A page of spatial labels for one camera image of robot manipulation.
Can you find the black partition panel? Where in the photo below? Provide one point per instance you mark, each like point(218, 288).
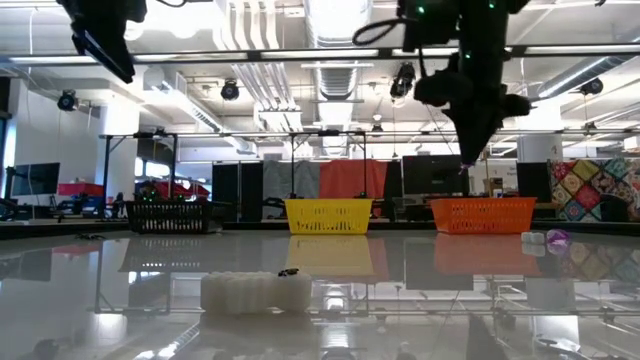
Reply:
point(225, 185)
point(251, 185)

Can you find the orange plastic basket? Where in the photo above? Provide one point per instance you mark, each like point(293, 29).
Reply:
point(482, 216)

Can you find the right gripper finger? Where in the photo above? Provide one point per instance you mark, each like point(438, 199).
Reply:
point(450, 90)
point(495, 112)

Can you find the black plastic basket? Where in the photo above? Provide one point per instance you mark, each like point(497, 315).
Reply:
point(172, 217)

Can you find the large black monitor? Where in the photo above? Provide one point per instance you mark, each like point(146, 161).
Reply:
point(430, 177)

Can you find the white plastic ghost figure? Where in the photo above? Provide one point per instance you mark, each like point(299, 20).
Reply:
point(255, 292)
point(532, 237)

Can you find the orange hanging cloth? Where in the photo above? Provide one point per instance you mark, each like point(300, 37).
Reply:
point(355, 175)

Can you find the white ceiling pipes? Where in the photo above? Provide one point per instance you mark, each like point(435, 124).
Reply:
point(270, 85)

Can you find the black background rig frame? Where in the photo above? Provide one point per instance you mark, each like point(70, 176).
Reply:
point(106, 175)
point(292, 165)

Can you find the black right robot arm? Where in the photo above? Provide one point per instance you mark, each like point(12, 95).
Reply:
point(517, 4)

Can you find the yellow plastic basket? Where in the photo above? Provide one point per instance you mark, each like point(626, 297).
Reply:
point(327, 216)

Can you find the cardboard box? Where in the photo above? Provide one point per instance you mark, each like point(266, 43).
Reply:
point(496, 186)

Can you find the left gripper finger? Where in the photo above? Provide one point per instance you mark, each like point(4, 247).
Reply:
point(107, 50)

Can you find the colourful patchwork quilt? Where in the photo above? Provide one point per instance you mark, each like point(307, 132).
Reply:
point(587, 192)

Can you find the black aluminium table frame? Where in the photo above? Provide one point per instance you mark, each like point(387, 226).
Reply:
point(250, 226)

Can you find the black background robot arm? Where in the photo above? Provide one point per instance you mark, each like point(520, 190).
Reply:
point(275, 202)
point(363, 195)

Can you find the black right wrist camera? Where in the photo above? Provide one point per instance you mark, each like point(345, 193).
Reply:
point(430, 25)

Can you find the white rectangular air duct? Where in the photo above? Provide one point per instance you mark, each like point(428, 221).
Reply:
point(190, 107)

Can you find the black wall monitor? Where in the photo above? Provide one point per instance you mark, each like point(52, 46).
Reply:
point(37, 177)

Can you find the black plastic spider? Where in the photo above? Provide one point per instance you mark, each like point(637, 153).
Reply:
point(90, 236)

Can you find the black hanging ceiling camera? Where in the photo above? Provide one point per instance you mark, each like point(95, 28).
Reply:
point(592, 86)
point(377, 129)
point(230, 90)
point(401, 82)
point(67, 100)

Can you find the grey hanging cloth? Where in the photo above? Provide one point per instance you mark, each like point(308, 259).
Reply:
point(300, 177)

